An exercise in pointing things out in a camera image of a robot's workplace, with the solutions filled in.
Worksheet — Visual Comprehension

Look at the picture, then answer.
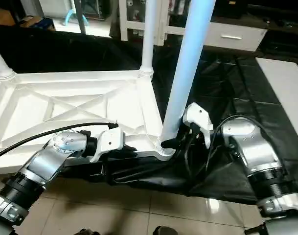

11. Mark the black work mat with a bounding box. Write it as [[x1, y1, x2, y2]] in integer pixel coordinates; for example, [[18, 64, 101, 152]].
[[0, 24, 298, 205]]

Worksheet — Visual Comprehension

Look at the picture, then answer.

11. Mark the white low drawer unit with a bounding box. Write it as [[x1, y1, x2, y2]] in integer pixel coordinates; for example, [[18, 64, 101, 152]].
[[204, 22, 268, 51]]

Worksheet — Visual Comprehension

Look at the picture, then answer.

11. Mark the light blue hose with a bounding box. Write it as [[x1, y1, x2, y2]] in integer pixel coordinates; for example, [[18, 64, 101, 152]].
[[63, 0, 88, 26]]

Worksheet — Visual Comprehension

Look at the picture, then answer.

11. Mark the white sheet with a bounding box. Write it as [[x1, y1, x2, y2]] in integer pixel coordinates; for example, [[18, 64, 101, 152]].
[[255, 58, 298, 147]]

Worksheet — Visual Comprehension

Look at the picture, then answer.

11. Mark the dark robot right foot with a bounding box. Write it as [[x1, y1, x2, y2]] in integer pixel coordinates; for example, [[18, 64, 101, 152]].
[[153, 226, 181, 235]]

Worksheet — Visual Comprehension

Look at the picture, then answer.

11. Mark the white plastic table top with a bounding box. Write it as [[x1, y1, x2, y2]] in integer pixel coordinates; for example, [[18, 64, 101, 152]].
[[0, 69, 178, 176]]

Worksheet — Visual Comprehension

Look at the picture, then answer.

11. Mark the dark robot foot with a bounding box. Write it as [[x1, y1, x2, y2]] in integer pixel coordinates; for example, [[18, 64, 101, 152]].
[[76, 229, 104, 235], [153, 226, 181, 235]]

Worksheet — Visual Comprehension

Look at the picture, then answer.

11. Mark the grey metal pole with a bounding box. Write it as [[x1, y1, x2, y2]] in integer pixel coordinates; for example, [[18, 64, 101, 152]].
[[73, 0, 88, 35]]

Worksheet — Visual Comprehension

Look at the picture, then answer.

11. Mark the dark robot left foot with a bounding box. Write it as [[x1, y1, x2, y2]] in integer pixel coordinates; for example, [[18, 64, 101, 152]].
[[76, 229, 104, 235]]

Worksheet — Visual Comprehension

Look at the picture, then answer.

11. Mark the white glass-door cabinet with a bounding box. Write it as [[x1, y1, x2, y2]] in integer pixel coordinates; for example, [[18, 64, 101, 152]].
[[118, 0, 198, 46]]

